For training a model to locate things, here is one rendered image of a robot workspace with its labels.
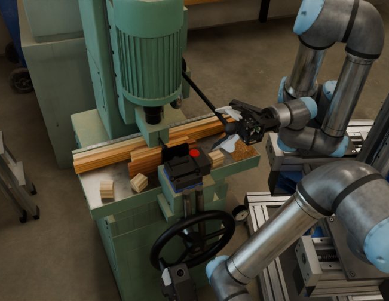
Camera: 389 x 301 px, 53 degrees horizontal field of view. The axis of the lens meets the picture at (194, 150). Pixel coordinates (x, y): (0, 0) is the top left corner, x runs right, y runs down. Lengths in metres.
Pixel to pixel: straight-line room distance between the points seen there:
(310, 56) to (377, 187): 0.60
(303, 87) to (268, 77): 1.94
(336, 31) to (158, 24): 0.48
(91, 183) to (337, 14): 0.87
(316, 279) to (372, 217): 0.62
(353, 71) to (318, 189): 0.49
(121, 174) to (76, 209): 1.10
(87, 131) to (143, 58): 0.64
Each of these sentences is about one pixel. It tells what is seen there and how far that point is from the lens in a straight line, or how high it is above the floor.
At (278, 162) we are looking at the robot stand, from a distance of 1.60.
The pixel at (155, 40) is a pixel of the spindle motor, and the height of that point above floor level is 1.37.
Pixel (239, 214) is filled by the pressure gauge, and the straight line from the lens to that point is 1.48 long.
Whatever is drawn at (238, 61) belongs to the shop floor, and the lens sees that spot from 3.49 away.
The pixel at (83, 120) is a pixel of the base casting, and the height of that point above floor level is 0.80.
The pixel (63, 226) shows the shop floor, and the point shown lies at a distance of 2.31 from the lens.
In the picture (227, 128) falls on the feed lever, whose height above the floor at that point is 1.17.
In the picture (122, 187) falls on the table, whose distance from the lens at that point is 1.25.
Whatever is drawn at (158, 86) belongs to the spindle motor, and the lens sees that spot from 1.08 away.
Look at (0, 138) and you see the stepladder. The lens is 2.12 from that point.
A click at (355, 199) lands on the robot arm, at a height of 1.32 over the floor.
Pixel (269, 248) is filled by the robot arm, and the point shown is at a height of 1.12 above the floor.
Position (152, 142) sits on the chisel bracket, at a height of 0.99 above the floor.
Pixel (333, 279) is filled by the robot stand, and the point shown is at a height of 0.73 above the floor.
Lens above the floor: 1.88
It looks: 46 degrees down
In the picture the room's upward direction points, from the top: 4 degrees clockwise
